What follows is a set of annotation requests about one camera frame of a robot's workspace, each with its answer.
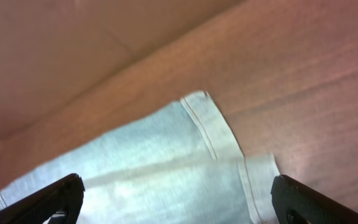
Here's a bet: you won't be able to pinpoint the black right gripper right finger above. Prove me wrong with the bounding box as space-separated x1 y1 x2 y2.
271 175 358 224

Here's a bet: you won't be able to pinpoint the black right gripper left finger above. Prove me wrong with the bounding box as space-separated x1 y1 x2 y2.
0 173 85 224

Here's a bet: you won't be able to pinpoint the light blue denim shorts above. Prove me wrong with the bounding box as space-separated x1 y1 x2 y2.
0 91 279 223

